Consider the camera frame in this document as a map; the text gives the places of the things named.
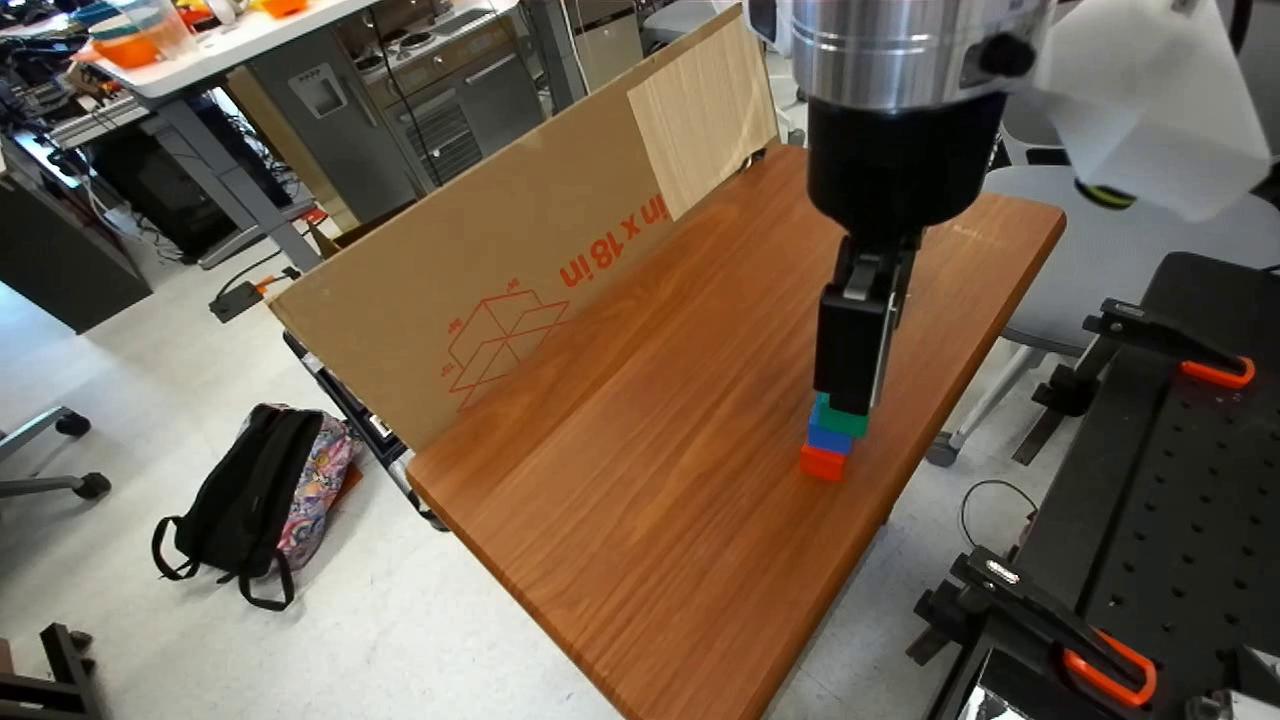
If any black perforated mounting board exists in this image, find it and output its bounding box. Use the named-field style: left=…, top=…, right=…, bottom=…
left=932, top=249, right=1280, bottom=720

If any chair base with black casters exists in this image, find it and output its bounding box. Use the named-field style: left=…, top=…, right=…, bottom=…
left=0, top=404, right=117, bottom=506

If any white desk with grey legs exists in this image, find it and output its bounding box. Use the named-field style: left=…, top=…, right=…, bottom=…
left=42, top=0, right=380, bottom=277

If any grey metal drawer cabinet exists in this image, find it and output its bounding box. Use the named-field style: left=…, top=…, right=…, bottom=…
left=355, top=0, right=553, bottom=191

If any orange bowl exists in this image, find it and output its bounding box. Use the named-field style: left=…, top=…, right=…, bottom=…
left=87, top=7, right=199, bottom=77

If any long green block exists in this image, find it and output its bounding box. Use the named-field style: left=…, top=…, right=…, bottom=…
left=807, top=393, right=870, bottom=445

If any black cabinet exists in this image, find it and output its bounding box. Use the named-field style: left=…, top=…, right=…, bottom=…
left=0, top=126, right=155, bottom=336

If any black metal stand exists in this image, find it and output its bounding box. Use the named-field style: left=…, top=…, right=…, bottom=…
left=0, top=619, right=106, bottom=720

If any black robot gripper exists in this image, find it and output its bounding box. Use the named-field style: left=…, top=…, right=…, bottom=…
left=802, top=88, right=1013, bottom=417

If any black clamp with orange handle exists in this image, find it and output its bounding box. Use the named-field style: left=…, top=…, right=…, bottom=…
left=907, top=542, right=1163, bottom=714
left=1013, top=295, right=1258, bottom=467

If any red block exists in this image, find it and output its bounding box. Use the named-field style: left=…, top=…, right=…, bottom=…
left=795, top=440, right=851, bottom=488

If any brown cardboard panel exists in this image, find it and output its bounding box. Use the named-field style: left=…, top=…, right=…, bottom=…
left=268, top=0, right=817, bottom=456

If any black backpack with colourful pattern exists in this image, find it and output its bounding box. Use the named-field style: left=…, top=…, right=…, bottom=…
left=147, top=398, right=368, bottom=617

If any thin black cable loop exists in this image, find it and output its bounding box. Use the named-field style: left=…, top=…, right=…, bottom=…
left=957, top=470, right=1044, bottom=541

